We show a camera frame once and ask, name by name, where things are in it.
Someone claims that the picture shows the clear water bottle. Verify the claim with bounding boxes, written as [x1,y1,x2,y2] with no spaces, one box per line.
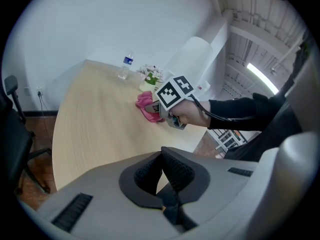
[117,49,135,80]

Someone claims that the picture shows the white table lamp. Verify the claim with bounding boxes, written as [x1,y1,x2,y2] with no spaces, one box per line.
[162,35,214,95]

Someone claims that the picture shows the pink cloth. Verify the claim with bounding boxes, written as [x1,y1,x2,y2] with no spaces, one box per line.
[135,90,166,124]

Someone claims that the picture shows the long ceiling light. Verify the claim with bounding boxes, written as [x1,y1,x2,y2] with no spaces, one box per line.
[246,62,280,95]

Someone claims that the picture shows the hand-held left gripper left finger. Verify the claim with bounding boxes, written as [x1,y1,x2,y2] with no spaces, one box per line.
[37,151,181,240]

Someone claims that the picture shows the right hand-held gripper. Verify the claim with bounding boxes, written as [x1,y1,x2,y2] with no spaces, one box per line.
[145,75,196,130]

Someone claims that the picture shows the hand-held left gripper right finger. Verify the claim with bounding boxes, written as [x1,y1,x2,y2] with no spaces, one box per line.
[161,146,260,232]

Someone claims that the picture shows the black floor cable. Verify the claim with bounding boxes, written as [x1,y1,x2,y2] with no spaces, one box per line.
[37,91,53,145]

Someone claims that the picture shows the clear water jug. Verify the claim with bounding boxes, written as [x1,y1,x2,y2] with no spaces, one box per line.
[197,80,211,95]

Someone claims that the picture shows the person's blue jeans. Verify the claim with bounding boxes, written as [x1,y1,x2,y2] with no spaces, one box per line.
[156,181,180,225]

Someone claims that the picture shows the pink flowers in cream pot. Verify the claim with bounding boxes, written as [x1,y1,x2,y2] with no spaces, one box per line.
[136,63,165,93]

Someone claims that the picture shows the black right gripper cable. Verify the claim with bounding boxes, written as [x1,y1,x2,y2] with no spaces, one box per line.
[189,95,256,122]

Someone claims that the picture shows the person's black clothing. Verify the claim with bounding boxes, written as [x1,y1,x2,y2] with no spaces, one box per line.
[223,33,320,162]

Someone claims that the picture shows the white table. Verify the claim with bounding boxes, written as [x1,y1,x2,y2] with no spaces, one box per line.
[207,128,248,152]

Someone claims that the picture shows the person's right hand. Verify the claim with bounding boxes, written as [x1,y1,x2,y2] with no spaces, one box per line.
[172,100,211,126]

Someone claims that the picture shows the person's right forearm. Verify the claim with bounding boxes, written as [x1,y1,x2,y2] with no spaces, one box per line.
[207,93,283,132]

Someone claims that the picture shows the black mesh headrest office chair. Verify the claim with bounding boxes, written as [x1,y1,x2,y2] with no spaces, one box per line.
[0,75,52,195]

